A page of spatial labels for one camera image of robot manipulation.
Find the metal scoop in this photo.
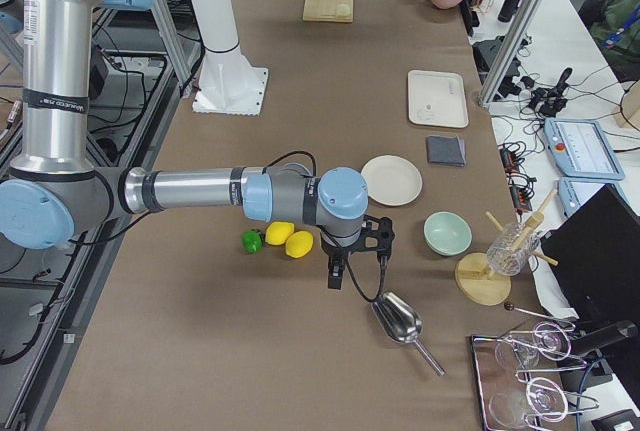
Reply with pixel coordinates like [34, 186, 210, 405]
[371, 291, 446, 376]

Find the grey folded cloth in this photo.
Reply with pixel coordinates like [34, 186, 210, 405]
[426, 135, 466, 167]

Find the seated person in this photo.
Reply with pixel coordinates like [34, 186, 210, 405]
[579, 0, 639, 83]

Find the cream round plate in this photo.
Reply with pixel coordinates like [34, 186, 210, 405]
[361, 155, 423, 206]

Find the black monitor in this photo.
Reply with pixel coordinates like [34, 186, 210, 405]
[542, 184, 639, 323]

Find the yellow lemon far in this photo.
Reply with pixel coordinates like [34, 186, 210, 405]
[265, 221, 295, 246]

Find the wooden cutting board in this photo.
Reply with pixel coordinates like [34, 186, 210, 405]
[302, 0, 354, 23]

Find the teach pendant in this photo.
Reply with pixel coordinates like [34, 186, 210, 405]
[543, 118, 625, 181]
[557, 177, 624, 218]

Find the yellow lemon near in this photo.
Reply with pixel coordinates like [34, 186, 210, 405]
[285, 230, 314, 259]

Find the teach pendant far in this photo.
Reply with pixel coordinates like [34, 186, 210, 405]
[543, 118, 625, 181]

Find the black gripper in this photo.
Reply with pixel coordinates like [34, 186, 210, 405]
[319, 215, 395, 289]

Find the teach pendant near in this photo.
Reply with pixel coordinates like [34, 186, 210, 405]
[557, 177, 624, 218]

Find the wooden cup stand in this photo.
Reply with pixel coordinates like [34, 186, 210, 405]
[455, 189, 558, 306]

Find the cream rectangular tray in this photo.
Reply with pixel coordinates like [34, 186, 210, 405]
[407, 70, 469, 129]

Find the aluminium frame post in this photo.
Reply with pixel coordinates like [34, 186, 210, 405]
[478, 0, 542, 109]

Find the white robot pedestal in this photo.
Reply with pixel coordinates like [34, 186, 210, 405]
[191, 0, 268, 116]

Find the yellow lemon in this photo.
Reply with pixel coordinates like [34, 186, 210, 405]
[265, 221, 295, 246]
[285, 230, 314, 259]

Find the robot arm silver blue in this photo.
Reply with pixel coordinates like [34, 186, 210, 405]
[1, 0, 394, 289]

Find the green lime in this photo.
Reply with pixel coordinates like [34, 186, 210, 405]
[241, 229, 264, 254]

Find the clear glass cup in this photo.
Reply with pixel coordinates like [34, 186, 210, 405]
[486, 223, 540, 277]

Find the metal glass rack tray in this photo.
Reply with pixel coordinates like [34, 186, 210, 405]
[469, 321, 599, 430]

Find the mint green bowl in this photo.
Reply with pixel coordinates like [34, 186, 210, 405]
[423, 211, 472, 256]

